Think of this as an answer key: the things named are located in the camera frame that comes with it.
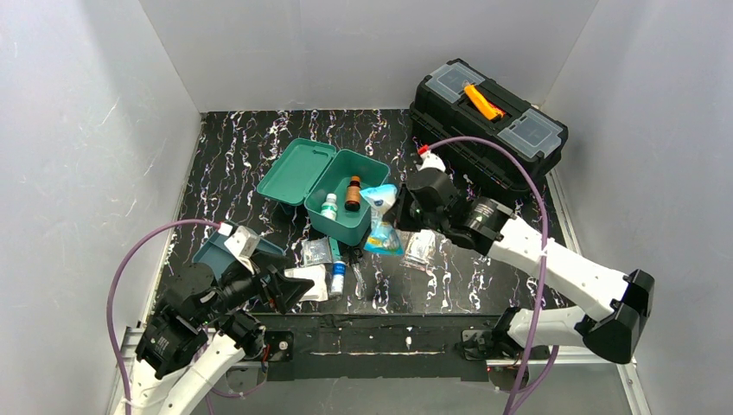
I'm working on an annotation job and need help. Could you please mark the black handled scissors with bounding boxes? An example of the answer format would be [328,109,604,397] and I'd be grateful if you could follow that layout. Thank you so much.
[347,246,366,300]

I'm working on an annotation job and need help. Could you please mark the clear plastic bag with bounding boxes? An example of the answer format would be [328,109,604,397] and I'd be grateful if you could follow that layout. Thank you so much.
[400,230,437,271]

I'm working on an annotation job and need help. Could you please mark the black toolbox orange handle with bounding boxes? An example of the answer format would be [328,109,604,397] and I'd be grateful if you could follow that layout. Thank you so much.
[409,59,569,201]

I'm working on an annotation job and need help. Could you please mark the zip bag teal header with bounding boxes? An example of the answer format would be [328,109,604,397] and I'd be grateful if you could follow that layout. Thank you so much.
[302,237,341,266]

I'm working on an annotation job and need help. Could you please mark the white gauze pad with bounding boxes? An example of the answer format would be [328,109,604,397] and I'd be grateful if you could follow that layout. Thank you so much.
[284,263,330,303]

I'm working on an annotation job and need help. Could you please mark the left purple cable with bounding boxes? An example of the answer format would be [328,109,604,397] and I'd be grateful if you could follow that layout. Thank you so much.
[106,218,233,415]

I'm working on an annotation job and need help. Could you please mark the white plastic bottle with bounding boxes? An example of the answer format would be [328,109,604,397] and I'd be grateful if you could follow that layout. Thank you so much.
[320,193,338,220]

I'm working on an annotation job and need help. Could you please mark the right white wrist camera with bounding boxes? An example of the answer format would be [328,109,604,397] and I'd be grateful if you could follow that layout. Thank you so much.
[417,144,446,172]

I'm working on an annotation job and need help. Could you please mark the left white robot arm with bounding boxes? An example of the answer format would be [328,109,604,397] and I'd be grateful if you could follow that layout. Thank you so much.
[114,252,315,414]

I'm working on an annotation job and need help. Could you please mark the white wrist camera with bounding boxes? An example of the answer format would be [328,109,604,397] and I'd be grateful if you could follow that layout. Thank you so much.
[417,144,446,172]
[224,225,261,275]

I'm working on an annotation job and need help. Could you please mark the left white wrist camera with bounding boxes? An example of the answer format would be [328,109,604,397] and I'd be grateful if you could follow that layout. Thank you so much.
[224,225,261,275]

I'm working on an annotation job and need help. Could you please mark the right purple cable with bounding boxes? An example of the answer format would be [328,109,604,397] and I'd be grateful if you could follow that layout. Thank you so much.
[417,136,560,415]

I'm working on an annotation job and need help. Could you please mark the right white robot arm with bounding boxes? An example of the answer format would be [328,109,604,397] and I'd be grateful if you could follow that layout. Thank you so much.
[385,168,655,364]

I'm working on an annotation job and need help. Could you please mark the purple cable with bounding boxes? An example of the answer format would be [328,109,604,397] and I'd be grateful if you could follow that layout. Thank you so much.
[417,136,560,415]
[106,218,233,415]

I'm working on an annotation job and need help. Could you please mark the brown medicine bottle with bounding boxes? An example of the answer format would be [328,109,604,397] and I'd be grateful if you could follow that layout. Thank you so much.
[344,176,361,212]

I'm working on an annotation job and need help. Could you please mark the blue cotton swab pouch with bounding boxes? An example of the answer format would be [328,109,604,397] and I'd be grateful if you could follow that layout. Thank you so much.
[360,184,404,256]

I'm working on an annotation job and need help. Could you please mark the dark teal tray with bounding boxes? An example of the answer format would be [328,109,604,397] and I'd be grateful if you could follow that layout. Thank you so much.
[191,232,285,274]

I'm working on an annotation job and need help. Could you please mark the green medicine box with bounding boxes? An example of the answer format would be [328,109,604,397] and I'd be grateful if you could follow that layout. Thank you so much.
[257,138,390,246]

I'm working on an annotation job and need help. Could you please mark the small blue capped bottle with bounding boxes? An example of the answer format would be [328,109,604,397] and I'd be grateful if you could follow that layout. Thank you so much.
[328,261,347,297]

